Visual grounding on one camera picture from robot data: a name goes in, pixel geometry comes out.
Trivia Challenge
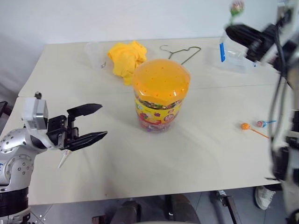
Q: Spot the white lollipop stick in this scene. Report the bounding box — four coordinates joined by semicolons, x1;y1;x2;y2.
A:
57;149;71;169

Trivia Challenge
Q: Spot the clear zip bag blue strip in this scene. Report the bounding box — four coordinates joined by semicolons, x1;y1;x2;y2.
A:
206;29;258;74

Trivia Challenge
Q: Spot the orange perforated jar lid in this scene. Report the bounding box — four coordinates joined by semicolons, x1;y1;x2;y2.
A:
131;59;192;106

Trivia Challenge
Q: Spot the pink and green lollipop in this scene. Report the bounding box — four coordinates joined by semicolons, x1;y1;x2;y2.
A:
229;0;246;26

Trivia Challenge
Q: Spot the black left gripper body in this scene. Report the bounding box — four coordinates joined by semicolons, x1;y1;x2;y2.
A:
46;114;79;150

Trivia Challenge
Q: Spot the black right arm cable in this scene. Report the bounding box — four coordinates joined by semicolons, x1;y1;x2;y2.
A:
270;22;290;180

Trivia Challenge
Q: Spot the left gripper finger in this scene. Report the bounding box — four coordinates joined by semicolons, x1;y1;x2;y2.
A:
66;103;103;129
67;131;108;152

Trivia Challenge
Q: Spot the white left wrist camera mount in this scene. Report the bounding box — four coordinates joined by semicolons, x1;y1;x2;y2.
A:
21;97;53;149

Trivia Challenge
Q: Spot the orange lollipop orange stick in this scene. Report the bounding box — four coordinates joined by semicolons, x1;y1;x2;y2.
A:
241;122;270;140

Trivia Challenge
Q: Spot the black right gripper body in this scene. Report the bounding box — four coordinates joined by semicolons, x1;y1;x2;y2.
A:
244;23;278;65

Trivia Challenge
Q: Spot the red lollipop blue stick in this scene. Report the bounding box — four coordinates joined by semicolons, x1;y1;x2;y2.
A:
256;119;277;128

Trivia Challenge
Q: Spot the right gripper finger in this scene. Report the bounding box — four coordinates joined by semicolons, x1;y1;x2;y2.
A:
225;26;256;49
233;22;263;41

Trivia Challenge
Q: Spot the metal table frame leg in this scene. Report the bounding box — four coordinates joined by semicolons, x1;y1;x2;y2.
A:
209;189;242;224

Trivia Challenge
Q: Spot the white sneaker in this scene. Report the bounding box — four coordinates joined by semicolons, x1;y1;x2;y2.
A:
254;185;277;211

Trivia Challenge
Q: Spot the yellow crumpled cloth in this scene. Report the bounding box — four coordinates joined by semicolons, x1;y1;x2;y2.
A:
107;40;149;87

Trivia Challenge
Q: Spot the clear plastic lollipop jar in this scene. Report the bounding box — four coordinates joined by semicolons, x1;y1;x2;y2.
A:
134;93;185;134

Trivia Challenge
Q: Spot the clear plastic cup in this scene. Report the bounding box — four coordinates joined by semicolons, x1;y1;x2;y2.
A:
84;41;108;70

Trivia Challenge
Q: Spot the thin wire clothes hanger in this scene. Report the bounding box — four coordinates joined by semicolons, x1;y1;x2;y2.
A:
159;44;202;66

